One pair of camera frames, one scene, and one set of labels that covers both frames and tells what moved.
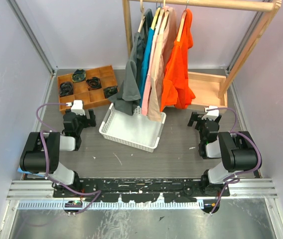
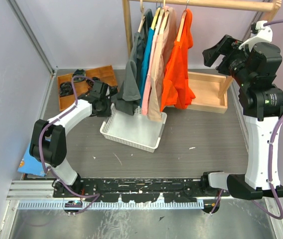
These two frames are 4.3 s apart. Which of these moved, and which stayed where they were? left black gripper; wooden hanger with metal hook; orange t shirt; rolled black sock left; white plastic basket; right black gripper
Moved: right black gripper; left black gripper
Stayed: white plastic basket; rolled black sock left; orange t shirt; wooden hanger with metal hook
